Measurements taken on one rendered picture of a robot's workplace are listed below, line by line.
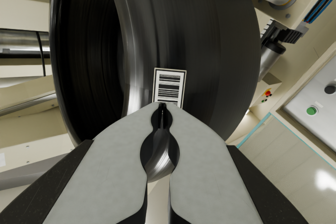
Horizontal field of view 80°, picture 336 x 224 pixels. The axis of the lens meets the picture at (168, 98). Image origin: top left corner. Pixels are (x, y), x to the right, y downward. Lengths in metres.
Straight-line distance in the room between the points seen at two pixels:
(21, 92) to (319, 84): 1.13
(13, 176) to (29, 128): 1.99
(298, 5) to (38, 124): 0.92
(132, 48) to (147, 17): 0.04
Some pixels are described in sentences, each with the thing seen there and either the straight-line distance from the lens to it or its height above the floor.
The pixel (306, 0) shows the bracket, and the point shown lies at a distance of 0.54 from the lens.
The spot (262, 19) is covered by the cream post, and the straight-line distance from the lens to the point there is 0.67.
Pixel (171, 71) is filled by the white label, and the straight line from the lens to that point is 0.25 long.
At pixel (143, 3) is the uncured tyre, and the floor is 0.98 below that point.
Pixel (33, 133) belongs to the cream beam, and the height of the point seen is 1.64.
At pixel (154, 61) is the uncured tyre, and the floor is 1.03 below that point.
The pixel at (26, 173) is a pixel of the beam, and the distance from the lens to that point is 2.91.
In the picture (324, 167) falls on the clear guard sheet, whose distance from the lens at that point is 0.98.
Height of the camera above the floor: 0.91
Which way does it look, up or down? 34 degrees up
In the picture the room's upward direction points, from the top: 153 degrees counter-clockwise
